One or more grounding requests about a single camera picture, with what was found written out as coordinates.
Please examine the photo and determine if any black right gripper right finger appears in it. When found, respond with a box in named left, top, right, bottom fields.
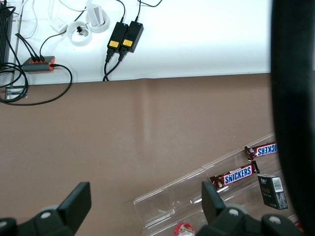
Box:
left=194, top=181, right=305, bottom=236

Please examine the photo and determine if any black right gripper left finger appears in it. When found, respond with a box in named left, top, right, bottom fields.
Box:
left=0, top=181, right=92, bottom=236

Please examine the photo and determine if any red capped jar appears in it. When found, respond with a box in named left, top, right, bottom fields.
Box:
left=174, top=222, right=195, bottom=236

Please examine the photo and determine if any Snickers bar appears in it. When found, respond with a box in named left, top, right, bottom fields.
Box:
left=210, top=161, right=260, bottom=195
left=243, top=142, right=279, bottom=161

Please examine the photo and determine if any clear acrylic stepped shelf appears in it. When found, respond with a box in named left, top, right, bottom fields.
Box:
left=133, top=132, right=299, bottom=236

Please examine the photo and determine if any small black box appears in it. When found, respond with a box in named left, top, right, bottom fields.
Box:
left=257, top=173, right=289, bottom=210

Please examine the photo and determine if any brown table mat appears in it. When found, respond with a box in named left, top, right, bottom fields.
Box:
left=0, top=72, right=300, bottom=236

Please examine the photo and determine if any grey orange USB hub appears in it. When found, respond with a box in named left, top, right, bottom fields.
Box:
left=21, top=56, right=56, bottom=73

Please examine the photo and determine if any white tape roll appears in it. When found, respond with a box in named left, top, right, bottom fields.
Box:
left=85, top=0, right=110, bottom=34
left=66, top=21, right=93, bottom=47

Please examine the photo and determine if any black power adapter yellow label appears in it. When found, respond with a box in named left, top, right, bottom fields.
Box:
left=107, top=21, right=128, bottom=50
left=121, top=21, right=144, bottom=54

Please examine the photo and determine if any black ribbed device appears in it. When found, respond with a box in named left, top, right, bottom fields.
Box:
left=0, top=4, right=13, bottom=65

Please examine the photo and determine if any small metal bracket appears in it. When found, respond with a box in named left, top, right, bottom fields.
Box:
left=4, top=86, right=28, bottom=100

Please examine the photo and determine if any black hub cable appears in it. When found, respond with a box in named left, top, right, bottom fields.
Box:
left=39, top=6, right=88, bottom=61
left=22, top=39, right=40, bottom=62
left=0, top=63, right=73, bottom=107
left=15, top=33, right=35, bottom=62

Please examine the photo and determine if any black looped cable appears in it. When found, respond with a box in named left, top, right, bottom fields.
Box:
left=0, top=62, right=29, bottom=102

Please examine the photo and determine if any black adapter cable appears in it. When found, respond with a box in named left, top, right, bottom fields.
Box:
left=104, top=49, right=128, bottom=82
left=102, top=48, right=117, bottom=82
left=134, top=0, right=163, bottom=23
left=118, top=0, right=126, bottom=24

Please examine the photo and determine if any white cable adapter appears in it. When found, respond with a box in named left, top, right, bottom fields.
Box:
left=48, top=0, right=87, bottom=33

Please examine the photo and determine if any white cable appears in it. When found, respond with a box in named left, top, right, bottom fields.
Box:
left=14, top=0, right=40, bottom=39

